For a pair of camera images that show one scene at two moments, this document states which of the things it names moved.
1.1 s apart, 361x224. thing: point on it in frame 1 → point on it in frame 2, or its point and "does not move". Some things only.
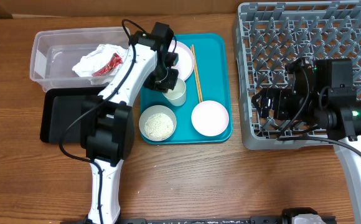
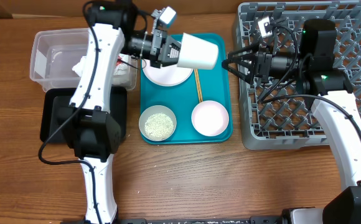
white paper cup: x=177 y=96 → x=195 y=52
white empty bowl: x=210 y=118 does not move
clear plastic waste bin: x=55 y=53 does not move
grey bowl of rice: x=157 y=123 does not move
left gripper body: x=164 y=76 → x=157 y=45
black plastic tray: x=61 y=107 does not move
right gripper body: x=276 y=104 → x=262 y=64
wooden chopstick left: x=195 y=68 does not move
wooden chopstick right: x=200 y=89 does not move
